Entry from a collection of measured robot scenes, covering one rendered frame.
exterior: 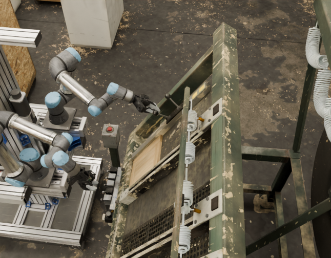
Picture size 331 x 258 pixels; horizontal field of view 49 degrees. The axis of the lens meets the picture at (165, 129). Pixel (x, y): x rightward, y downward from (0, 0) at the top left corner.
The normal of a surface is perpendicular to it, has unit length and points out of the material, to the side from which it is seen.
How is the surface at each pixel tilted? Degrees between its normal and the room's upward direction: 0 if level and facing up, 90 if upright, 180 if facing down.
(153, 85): 0
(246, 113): 0
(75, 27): 90
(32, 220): 0
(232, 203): 31
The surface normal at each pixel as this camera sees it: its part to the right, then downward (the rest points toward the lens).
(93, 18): -0.12, 0.78
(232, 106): 0.51, -0.49
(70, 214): 0.01, -0.62
